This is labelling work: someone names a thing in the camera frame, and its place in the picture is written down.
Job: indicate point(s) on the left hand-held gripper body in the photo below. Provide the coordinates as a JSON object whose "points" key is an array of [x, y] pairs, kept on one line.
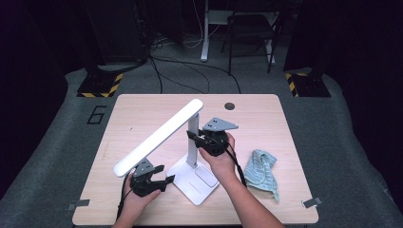
{"points": [[142, 185]]}

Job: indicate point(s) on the dark round table grommet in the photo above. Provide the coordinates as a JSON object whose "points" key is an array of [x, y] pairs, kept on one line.
{"points": [[229, 106]]}

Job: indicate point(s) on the dark cabinet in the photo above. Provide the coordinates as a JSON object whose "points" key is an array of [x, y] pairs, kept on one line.
{"points": [[117, 31]]}

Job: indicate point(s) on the grey metal tab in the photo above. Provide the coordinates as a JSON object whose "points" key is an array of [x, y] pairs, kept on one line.
{"points": [[78, 204], [312, 202]]}

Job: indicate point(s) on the person's left hand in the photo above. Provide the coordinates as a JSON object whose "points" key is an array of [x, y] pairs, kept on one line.
{"points": [[134, 205]]}

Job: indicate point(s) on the light blue striped cloth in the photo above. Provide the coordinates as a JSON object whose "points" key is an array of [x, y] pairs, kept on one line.
{"points": [[259, 172]]}

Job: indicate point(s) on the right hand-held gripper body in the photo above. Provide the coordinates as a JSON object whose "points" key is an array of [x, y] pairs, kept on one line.
{"points": [[215, 142]]}

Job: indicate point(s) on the black curtain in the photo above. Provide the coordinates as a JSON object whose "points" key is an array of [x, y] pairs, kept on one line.
{"points": [[25, 79], [364, 63]]}

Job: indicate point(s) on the white desk lamp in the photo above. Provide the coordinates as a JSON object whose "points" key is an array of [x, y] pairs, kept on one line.
{"points": [[158, 137]]}

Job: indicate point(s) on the black folding chair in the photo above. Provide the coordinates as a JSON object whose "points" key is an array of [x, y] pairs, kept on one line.
{"points": [[250, 28]]}

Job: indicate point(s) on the black stand base striped tape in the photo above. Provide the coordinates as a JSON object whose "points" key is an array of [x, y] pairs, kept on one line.
{"points": [[310, 85], [98, 84]]}

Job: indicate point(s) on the person's right hand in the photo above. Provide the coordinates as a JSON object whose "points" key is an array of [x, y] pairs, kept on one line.
{"points": [[221, 166]]}

